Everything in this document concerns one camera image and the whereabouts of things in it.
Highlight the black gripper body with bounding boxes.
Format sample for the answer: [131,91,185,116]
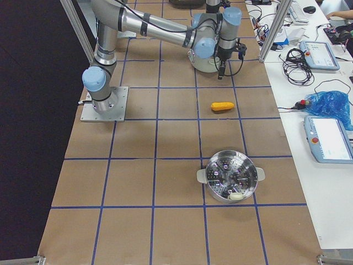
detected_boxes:
[217,46,234,62]

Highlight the yellow corn cob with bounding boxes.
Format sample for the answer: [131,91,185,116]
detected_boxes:
[211,102,235,112]

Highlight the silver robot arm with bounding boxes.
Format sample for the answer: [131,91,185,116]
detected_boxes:
[82,1,247,120]

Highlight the pale green electric pot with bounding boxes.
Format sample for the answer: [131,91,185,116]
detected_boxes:
[187,49,220,73]

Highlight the teach pendant tablet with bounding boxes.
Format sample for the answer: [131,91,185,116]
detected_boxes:
[304,115,352,164]
[299,41,340,71]

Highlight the steel steamer basket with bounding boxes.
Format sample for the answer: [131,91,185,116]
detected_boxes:
[196,150,265,204]

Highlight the blue plastic bag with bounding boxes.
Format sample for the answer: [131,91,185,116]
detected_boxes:
[304,91,352,131]

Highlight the black coiled cable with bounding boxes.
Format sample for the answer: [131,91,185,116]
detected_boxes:
[278,48,315,86]

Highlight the aluminium frame post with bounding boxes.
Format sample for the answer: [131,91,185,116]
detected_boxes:
[259,0,292,63]

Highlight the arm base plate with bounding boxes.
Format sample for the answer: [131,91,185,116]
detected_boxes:
[80,87,129,122]
[117,31,137,39]

